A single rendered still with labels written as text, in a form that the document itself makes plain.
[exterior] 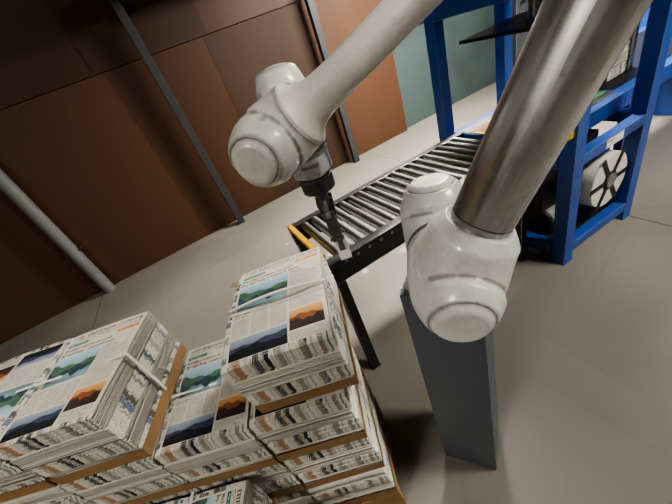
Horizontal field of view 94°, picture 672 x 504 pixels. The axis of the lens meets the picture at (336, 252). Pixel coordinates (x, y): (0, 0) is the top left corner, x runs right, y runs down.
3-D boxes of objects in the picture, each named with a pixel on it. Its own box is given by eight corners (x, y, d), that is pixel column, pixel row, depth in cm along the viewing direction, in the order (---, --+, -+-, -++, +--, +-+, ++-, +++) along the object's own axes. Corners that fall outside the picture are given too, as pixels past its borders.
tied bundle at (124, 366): (153, 458, 87) (92, 418, 74) (60, 488, 89) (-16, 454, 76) (188, 349, 119) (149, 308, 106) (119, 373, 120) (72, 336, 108)
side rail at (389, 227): (336, 286, 144) (328, 266, 137) (331, 281, 148) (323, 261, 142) (536, 160, 175) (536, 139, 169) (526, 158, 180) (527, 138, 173)
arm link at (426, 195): (468, 231, 85) (460, 155, 73) (485, 275, 71) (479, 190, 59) (408, 242, 90) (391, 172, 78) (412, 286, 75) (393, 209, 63)
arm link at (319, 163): (283, 162, 61) (295, 189, 65) (327, 146, 61) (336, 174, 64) (284, 150, 69) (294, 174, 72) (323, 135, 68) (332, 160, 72)
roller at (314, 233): (337, 262, 144) (337, 253, 142) (300, 229, 182) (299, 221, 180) (346, 260, 146) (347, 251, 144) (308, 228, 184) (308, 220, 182)
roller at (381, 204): (405, 223, 154) (403, 214, 151) (356, 199, 192) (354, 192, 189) (413, 218, 155) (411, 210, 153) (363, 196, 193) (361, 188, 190)
